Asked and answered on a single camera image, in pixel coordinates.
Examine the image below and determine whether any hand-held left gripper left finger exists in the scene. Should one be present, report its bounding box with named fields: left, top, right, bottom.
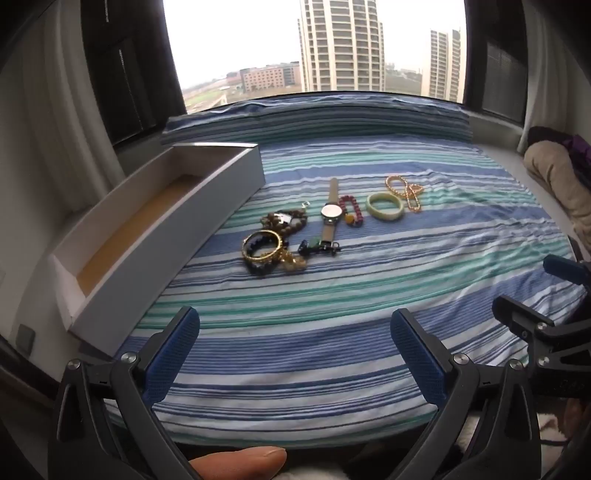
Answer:
left=48, top=305, right=201, bottom=480

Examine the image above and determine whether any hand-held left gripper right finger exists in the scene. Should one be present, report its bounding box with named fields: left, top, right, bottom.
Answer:
left=390, top=308, right=542, bottom=480

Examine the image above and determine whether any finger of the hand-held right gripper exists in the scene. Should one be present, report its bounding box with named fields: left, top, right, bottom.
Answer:
left=492, top=295, right=557, bottom=344
left=543, top=255, right=591, bottom=289

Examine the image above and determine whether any long white cardboard box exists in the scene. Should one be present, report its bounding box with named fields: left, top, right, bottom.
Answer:
left=48, top=142, right=266, bottom=358

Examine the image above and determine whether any black bead bracelet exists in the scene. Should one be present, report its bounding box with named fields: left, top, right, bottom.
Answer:
left=245, top=232, right=289, bottom=278

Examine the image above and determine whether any beige strap wristwatch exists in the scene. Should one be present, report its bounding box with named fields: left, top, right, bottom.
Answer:
left=320, top=178, right=345, bottom=245

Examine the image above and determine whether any beige cushion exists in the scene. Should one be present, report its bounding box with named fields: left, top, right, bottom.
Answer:
left=523, top=141, right=591, bottom=241

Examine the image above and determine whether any blue green striped bed sheet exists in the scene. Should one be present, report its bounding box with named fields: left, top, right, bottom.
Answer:
left=104, top=138, right=583, bottom=450

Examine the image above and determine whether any purple cloth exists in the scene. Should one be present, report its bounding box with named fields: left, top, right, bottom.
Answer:
left=526, top=126, right=591, bottom=172

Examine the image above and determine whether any pale green jade bangle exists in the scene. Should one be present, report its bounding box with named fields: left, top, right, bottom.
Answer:
left=366, top=192, right=406, bottom=222

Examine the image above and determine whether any gold bangle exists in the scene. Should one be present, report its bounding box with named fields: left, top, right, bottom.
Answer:
left=241, top=229, right=283, bottom=262

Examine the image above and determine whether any white curtain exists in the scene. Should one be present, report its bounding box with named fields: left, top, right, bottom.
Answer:
left=0, top=0, right=126, bottom=222
left=517, top=0, right=591, bottom=154

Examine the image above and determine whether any dark side window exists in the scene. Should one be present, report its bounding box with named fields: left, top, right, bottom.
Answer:
left=81, top=0, right=186, bottom=148
left=463, top=0, right=541, bottom=126

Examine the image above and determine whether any tall apartment building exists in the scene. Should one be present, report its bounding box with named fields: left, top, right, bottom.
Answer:
left=298, top=0, right=386, bottom=93
left=421, top=28, right=462, bottom=101

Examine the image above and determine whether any striped bolster pillow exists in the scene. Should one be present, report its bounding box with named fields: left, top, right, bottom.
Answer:
left=161, top=95, right=474, bottom=148

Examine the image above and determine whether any low red brick building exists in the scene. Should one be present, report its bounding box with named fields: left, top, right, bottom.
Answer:
left=239, top=62, right=302, bottom=93

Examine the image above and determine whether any large window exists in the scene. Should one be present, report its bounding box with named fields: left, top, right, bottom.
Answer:
left=164, top=0, right=465, bottom=114

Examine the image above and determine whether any yellow bead bracelet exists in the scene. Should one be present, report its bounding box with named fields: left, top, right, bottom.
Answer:
left=277, top=251, right=308, bottom=274

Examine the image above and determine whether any grey wall socket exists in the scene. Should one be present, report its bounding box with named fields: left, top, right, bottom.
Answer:
left=16, top=324, right=37, bottom=356

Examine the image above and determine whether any red bead bracelet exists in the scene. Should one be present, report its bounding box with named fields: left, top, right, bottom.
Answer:
left=338, top=195, right=364, bottom=228

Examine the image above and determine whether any gold chain necklace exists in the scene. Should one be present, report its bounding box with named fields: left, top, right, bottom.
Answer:
left=384, top=174, right=424, bottom=214

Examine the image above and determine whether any brown wooden bead bracelet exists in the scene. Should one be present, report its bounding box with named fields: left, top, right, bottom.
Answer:
left=259, top=209, right=311, bottom=232

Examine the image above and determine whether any silver chain necklace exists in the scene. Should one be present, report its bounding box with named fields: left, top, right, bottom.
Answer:
left=272, top=198, right=310, bottom=223

